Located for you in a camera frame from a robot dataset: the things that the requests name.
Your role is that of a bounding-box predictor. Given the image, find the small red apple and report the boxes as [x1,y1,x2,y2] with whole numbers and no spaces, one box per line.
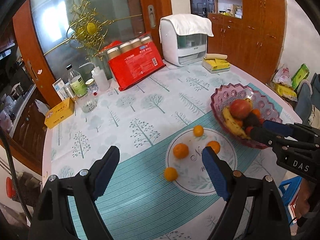
[245,126,253,137]

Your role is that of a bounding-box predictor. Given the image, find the dark avocado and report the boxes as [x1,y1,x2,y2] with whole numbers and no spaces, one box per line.
[243,113,261,128]

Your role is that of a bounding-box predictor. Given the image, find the orange tangerine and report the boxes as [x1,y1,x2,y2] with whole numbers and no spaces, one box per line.
[207,141,221,154]
[173,143,189,159]
[193,125,204,137]
[251,109,261,119]
[164,167,178,181]

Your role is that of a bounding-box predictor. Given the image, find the red yellow apple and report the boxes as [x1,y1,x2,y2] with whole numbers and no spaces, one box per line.
[229,99,252,120]

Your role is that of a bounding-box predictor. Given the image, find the yellow spotted banana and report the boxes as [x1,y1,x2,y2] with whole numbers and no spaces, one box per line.
[222,106,249,139]

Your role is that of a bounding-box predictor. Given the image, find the pink glass fruit bowl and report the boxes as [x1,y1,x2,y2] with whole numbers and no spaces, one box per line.
[210,83,283,150]

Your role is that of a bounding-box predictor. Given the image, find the yellow cardboard box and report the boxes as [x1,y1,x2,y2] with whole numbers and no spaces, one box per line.
[44,98,75,129]

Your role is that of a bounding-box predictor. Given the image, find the clear glass cup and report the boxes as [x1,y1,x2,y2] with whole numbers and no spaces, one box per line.
[76,91,97,113]

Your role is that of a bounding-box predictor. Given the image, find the orange tangerine bottom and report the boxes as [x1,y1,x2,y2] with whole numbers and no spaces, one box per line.
[164,167,178,181]

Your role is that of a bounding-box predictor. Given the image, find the orange tangerine top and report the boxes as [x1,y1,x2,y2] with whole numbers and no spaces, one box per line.
[193,125,204,137]

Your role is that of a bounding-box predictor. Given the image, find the tree pattern tablecloth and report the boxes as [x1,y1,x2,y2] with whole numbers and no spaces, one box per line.
[42,63,300,239]

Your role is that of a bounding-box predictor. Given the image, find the small glass jar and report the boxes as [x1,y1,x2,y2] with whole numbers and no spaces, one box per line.
[85,78,98,94]

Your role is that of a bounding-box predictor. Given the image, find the yellow tissue pack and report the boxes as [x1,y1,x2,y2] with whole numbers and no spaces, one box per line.
[202,59,230,73]

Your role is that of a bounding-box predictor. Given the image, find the green label bottle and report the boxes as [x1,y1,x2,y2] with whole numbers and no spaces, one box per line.
[66,64,87,98]

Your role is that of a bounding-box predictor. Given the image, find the small white box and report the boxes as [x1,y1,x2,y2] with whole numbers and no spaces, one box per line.
[53,78,68,101]

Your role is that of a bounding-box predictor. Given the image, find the white squeeze bottle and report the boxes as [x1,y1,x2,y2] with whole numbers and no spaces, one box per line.
[91,66,110,92]

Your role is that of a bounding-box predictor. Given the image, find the cream paper roll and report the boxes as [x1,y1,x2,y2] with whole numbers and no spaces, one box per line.
[204,53,227,60]

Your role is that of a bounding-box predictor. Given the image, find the red snack package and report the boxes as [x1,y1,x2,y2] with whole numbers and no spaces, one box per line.
[108,42,165,91]

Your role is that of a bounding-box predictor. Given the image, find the white appliance with cloth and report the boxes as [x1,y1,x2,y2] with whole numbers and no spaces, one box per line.
[159,14,214,67]

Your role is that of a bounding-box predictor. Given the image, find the gold ornament on door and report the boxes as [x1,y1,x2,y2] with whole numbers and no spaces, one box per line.
[44,0,142,55]

